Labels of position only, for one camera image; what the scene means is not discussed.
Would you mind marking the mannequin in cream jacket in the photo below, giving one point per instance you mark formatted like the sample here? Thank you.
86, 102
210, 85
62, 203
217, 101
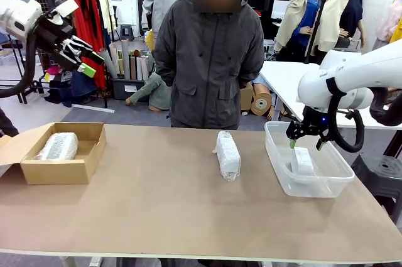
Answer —
339, 12

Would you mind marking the brown cardboard spool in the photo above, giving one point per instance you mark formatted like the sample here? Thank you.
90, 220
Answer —
265, 94

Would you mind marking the background cardboard box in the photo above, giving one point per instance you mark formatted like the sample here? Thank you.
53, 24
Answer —
246, 99

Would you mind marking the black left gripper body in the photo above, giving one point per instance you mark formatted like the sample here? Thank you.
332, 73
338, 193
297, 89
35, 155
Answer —
51, 36

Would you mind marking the black storage bin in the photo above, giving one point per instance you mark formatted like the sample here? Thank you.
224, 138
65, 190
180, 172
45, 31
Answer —
121, 89

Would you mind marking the cream hanging garment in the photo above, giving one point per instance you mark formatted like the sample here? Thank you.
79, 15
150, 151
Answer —
103, 6

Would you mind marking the person in grey jacket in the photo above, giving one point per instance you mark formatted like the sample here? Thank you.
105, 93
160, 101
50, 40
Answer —
210, 59

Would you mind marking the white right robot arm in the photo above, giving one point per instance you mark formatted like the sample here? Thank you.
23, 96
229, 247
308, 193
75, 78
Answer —
361, 63

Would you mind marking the small grey step stool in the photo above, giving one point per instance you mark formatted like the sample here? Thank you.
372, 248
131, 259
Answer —
127, 31

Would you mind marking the grey leaning paper roll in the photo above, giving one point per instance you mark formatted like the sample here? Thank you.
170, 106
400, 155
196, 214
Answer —
108, 64

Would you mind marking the metal bar on floor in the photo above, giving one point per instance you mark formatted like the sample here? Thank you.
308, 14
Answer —
94, 109

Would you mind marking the tall grey tube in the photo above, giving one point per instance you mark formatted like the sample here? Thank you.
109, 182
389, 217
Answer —
125, 59

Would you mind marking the yellow bag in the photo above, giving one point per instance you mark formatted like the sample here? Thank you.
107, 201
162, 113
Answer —
150, 41

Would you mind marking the black plastic stool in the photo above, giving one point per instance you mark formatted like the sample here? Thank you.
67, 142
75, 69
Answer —
383, 172

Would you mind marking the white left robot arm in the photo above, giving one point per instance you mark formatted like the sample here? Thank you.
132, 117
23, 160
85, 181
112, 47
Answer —
15, 15

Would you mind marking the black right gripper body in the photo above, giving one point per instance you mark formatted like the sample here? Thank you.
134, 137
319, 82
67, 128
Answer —
315, 122

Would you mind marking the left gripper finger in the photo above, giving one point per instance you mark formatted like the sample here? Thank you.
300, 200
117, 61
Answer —
66, 59
80, 49

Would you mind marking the mannequin in beige coat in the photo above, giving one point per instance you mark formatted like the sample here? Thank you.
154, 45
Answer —
298, 6

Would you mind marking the unwrapped white digital clock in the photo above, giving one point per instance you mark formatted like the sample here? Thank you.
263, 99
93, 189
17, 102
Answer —
303, 161

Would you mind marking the black stand pole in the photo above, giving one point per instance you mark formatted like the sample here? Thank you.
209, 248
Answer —
318, 25

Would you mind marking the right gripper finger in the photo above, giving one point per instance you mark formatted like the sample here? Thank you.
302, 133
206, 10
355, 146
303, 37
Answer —
325, 139
295, 132

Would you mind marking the white paper roll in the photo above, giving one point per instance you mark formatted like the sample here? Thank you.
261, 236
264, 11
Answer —
144, 69

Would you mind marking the clear plastic container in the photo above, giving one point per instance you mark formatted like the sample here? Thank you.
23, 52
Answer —
333, 185

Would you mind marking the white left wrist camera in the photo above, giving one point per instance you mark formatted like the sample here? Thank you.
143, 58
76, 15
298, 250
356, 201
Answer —
66, 6

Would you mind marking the pink and yellow garment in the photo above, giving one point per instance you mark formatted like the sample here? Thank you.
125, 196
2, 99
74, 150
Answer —
391, 22

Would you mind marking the white monitor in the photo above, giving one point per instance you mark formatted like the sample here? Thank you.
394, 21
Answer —
279, 9

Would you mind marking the bubble-wrapped plain white clock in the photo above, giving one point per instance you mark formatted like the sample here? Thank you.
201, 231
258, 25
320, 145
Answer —
227, 154

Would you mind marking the white side table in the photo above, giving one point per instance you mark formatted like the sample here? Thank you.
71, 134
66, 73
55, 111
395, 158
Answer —
282, 81

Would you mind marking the brown paper roll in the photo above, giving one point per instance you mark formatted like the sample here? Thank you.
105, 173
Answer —
133, 66

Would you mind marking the beige paper roll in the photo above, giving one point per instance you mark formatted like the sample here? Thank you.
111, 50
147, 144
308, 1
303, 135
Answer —
114, 56

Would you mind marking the white cube case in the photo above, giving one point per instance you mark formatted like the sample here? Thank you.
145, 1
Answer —
269, 48

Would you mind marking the red hanging dress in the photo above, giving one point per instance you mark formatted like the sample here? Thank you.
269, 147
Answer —
91, 22

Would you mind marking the open brown cardboard box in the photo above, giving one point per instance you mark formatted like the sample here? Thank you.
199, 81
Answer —
56, 171

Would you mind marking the bubble-wrapped clock with speckled face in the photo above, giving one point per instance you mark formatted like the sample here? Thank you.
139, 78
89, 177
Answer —
58, 147

